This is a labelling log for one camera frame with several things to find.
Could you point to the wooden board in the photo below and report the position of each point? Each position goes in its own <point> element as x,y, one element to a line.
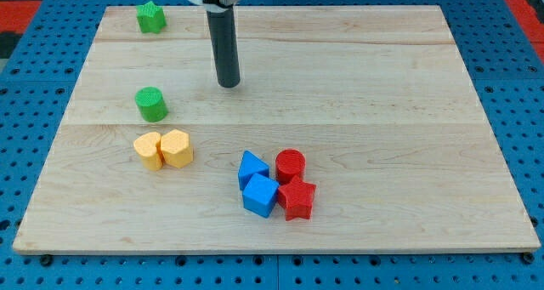
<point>377,98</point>

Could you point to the red cylinder block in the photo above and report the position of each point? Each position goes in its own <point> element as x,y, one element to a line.
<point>288,164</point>

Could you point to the blue triangle block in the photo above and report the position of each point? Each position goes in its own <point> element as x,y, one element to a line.
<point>250,164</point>

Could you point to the blue cube block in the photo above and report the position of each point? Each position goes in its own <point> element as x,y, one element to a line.
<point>260,195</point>

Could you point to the red star block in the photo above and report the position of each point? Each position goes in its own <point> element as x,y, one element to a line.
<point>297,198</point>

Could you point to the yellow hexagon block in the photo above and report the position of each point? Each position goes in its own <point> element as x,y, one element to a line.
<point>177,149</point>

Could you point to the green cylinder block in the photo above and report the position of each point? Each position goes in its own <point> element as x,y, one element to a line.
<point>151,104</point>

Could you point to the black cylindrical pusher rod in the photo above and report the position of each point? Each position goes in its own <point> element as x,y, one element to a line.
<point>224,46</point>

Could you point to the yellow heart block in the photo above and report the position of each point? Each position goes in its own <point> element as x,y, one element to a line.
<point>148,148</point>

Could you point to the green star block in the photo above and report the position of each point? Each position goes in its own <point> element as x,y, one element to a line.
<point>151,17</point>

